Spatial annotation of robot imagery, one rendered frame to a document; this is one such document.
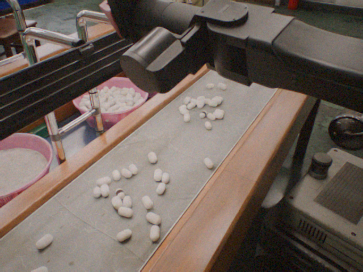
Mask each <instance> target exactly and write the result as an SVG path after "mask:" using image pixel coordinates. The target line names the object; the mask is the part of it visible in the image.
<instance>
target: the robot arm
mask: <svg viewBox="0 0 363 272"><path fill-rule="evenodd" d="M100 8H101V10H102V11H103V12H104V14H105V15H106V17H107V18H108V20H109V21H110V22H111V24H112V26H113V28H114V29H115V31H116V32H117V34H118V35H119V36H120V37H122V38H124V39H128V38H130V37H131V39H132V41H133V44H134V45H133V46H132V47H131V48H130V49H129V50H128V51H127V52H125V53H124V54H123V55H122V56H121V57H120V65H121V67H122V69H123V71H124V73H125V74H126V76H127V77H128V78H129V80H130V81H131V82H132V83H133V84H134V85H135V86H136V87H137V88H139V89H140V90H142V91H143V92H146V93H149V94H152V93H154V92H157V93H159V94H166V93H168V92H170V91H171V90H172V89H173V88H174V87H175V86H177V85H178V84H179V83H180V82H181V81H182V80H183V79H184V78H186V77H187V76H188V74H192V75H194V76H195V74H196V73H197V72H198V71H199V70H200V69H201V68H202V67H203V66H204V65H205V64H206V66H207V69H211V70H213V71H216V72H217V73H218V75H220V76H222V77H224V78H226V79H229V80H230V81H233V82H236V83H239V84H242V85H244V86H247V87H250V86H251V85H252V83H253V82H254V83H257V84H259V85H261V86H264V87H266V88H270V89H275V88H277V89H279V88H280V89H281V90H282V89H284V90H287V91H288V90H290V91H292V92H297V93H299V94H304V95H307V96H311V97H314V98H317V99H320V100H323V101H326V102H329V103H332V104H335V105H338V106H340V107H344V108H347V109H350V110H353V111H355V112H359V113H362V114H363V40H361V39H357V38H353V37H348V36H343V35H339V34H336V33H332V32H328V31H325V30H322V29H319V28H316V27H313V26H310V25H308V24H306V23H303V22H302V21H301V20H299V19H297V18H294V17H291V16H285V15H280V14H275V9H274V8H269V7H263V6H258V5H252V4H249V3H238V2H232V1H227V0H210V1H209V2H208V3H207V4H206V5H204V6H203V7H198V6H193V5H188V4H184V3H179V2H174V1H169V0H106V1H105V2H103V3H102V4H101V5H100Z"/></svg>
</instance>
